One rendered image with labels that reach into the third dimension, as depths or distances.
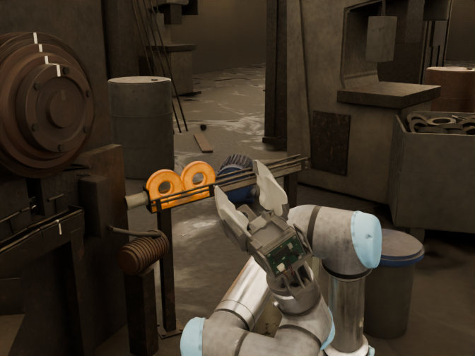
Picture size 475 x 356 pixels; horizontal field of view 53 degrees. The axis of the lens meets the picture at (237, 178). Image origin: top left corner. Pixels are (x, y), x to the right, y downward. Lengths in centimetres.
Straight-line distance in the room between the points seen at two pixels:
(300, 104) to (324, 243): 311
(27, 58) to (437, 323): 211
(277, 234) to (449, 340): 187
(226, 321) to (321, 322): 16
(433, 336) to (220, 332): 178
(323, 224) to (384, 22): 259
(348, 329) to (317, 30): 307
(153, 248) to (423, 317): 138
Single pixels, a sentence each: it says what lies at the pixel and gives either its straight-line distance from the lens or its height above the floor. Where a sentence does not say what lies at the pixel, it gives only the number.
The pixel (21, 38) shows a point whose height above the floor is 133.
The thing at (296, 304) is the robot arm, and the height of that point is 96.
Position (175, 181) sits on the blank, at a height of 73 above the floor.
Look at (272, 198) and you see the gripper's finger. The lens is 70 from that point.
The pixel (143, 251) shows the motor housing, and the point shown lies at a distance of 197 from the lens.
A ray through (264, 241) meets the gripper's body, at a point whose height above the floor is 108.
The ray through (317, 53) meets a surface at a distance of 402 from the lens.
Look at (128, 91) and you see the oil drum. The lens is 438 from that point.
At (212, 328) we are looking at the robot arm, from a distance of 83.
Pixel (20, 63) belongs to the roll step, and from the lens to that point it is 162.
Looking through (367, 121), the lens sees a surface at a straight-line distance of 385.
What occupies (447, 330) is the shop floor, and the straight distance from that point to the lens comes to 257.
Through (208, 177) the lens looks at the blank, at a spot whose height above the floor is 73.
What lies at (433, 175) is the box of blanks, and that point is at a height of 48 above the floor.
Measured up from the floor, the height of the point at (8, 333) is 60.
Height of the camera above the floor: 138
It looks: 18 degrees down
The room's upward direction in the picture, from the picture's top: straight up
